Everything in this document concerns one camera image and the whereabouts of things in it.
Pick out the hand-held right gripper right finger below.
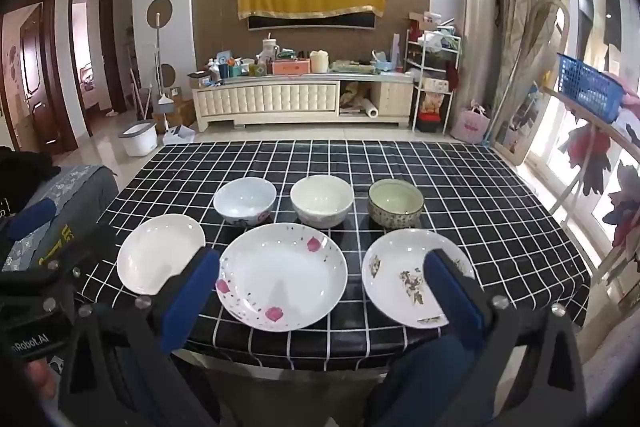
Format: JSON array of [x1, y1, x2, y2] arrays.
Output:
[[365, 248, 588, 427]]

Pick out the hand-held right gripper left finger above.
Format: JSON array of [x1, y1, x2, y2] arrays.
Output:
[[60, 247, 236, 427]]

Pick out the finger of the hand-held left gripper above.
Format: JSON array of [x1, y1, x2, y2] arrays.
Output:
[[6, 197, 58, 242]]

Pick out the plain white plate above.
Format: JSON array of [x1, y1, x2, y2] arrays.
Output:
[[116, 214, 207, 296]]

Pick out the white plate with floral prints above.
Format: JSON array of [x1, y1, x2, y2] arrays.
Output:
[[361, 228, 476, 329]]

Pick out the white plate with pink petals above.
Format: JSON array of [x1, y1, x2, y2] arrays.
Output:
[[215, 223, 348, 333]]

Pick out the light blue bowl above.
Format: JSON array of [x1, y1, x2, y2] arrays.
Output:
[[213, 177, 277, 227]]

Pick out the black cloth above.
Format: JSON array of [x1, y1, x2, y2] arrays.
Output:
[[0, 146, 62, 214]]

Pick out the dark cloth with yellow print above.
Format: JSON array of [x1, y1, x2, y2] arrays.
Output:
[[37, 224, 76, 268]]

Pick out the grey patterned sofa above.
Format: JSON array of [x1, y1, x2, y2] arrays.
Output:
[[0, 164, 121, 273]]

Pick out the blue trousers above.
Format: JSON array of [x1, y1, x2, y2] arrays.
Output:
[[362, 339, 483, 427]]

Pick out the black checked tablecloth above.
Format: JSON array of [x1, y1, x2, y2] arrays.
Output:
[[75, 139, 593, 373]]

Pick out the speckled patterned bowl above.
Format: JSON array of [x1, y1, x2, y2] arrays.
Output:
[[368, 178, 425, 230]]

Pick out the white bucket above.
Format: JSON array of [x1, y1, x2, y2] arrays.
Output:
[[118, 119, 157, 158]]

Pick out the dark wooden door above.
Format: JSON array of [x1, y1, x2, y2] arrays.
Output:
[[0, 0, 66, 156]]

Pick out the white bowl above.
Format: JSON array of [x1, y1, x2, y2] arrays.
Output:
[[290, 175, 354, 229]]

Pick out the pink bag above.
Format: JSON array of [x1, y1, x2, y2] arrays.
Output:
[[451, 104, 491, 144]]

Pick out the cardboard boxes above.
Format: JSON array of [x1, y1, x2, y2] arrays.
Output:
[[152, 98, 197, 134]]

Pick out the white mop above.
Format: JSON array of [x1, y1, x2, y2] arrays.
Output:
[[149, 13, 175, 134]]

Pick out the cream tv cabinet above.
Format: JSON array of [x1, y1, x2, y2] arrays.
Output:
[[192, 76, 416, 132]]

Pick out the white metal shelf rack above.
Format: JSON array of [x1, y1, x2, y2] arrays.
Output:
[[404, 24, 463, 135]]

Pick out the pink box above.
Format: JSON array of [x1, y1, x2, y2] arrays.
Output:
[[272, 58, 311, 76]]

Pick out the blue plastic basket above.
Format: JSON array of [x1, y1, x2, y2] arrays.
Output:
[[556, 53, 627, 124]]

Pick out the white cup with straw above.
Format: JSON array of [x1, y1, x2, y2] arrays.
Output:
[[259, 34, 281, 62]]

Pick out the standing air conditioner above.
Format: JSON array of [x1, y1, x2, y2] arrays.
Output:
[[455, 0, 502, 140]]

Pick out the black television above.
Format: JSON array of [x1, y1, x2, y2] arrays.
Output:
[[247, 9, 377, 31]]

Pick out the dark wooden door frame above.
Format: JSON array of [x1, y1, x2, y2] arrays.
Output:
[[67, 0, 127, 138]]

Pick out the curved wooden rail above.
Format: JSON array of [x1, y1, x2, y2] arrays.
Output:
[[541, 83, 640, 168]]

